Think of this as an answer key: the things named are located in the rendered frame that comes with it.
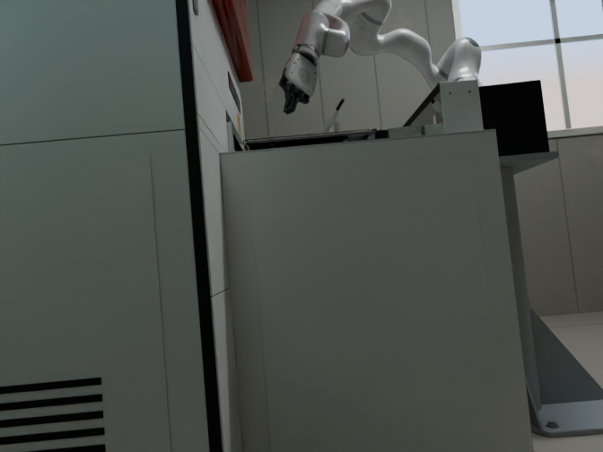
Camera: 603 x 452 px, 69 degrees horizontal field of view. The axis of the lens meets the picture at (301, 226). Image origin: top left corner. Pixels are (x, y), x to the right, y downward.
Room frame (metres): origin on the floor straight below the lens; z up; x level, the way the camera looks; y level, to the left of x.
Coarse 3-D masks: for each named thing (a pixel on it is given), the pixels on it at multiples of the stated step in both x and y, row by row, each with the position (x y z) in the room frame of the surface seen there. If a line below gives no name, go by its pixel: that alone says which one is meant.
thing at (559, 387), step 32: (512, 160) 1.34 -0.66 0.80; (544, 160) 1.37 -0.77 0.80; (512, 192) 1.44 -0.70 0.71; (512, 224) 1.43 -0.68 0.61; (512, 256) 1.42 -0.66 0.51; (544, 352) 1.49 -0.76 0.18; (544, 384) 1.49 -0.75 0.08; (576, 384) 1.48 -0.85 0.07; (544, 416) 1.39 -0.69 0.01; (576, 416) 1.37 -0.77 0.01
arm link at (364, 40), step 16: (352, 32) 1.63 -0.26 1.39; (368, 32) 1.60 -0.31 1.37; (400, 32) 1.62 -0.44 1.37; (352, 48) 1.66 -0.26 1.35; (368, 48) 1.65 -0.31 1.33; (384, 48) 1.64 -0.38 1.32; (400, 48) 1.64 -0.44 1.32; (416, 48) 1.64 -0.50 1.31; (416, 64) 1.69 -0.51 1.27; (432, 64) 1.72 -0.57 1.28; (432, 80) 1.72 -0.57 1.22
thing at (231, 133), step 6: (228, 126) 1.14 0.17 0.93; (228, 132) 1.14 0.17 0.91; (234, 132) 1.20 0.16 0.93; (228, 138) 1.14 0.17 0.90; (234, 138) 1.22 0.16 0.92; (228, 144) 1.14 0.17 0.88; (234, 144) 1.29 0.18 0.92; (240, 144) 1.33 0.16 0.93; (234, 150) 1.16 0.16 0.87; (240, 150) 1.37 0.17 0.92
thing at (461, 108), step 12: (444, 84) 1.04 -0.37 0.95; (456, 84) 1.04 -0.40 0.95; (468, 84) 1.05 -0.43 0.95; (444, 96) 1.04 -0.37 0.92; (456, 96) 1.04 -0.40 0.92; (468, 96) 1.05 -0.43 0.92; (444, 108) 1.04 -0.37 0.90; (456, 108) 1.04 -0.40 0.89; (468, 108) 1.05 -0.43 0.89; (480, 108) 1.05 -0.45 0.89; (444, 120) 1.04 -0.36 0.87; (456, 120) 1.04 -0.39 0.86; (468, 120) 1.05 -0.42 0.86; (480, 120) 1.05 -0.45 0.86
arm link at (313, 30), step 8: (304, 16) 1.29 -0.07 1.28; (312, 16) 1.27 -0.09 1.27; (320, 16) 1.27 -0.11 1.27; (304, 24) 1.27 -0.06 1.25; (312, 24) 1.26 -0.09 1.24; (320, 24) 1.27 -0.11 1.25; (328, 24) 1.31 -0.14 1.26; (304, 32) 1.26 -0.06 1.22; (312, 32) 1.26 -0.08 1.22; (320, 32) 1.26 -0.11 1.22; (296, 40) 1.27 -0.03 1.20; (304, 40) 1.25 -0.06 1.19; (312, 40) 1.25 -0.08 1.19; (320, 40) 1.26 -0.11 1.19; (320, 48) 1.27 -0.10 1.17
